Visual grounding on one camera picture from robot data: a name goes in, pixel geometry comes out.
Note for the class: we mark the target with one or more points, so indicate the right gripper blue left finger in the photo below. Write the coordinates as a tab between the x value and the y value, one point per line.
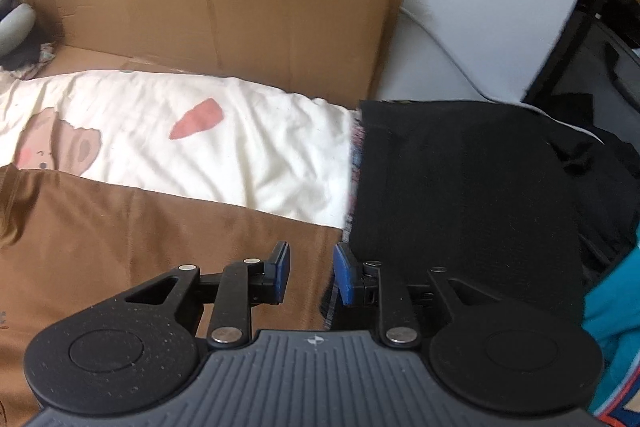
276	271

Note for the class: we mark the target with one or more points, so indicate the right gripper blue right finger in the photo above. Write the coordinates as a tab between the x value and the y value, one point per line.
348	277

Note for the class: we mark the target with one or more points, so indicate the brown printed t-shirt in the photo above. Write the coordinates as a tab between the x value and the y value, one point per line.
69	242

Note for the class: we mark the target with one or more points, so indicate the cream bear print blanket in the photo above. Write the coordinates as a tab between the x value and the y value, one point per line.
218	139

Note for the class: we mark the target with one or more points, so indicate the black folded garment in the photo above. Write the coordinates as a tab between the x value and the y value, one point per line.
498	193

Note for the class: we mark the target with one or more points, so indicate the flattened brown cardboard box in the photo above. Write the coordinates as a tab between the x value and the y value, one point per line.
331	49

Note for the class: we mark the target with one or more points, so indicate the teal patterned garment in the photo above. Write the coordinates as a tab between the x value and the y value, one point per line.
612	319

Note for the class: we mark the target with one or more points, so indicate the black cloth under neck pillow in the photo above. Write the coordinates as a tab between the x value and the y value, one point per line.
27	63

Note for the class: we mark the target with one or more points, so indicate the grey neck pillow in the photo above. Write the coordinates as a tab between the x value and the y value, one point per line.
17	20

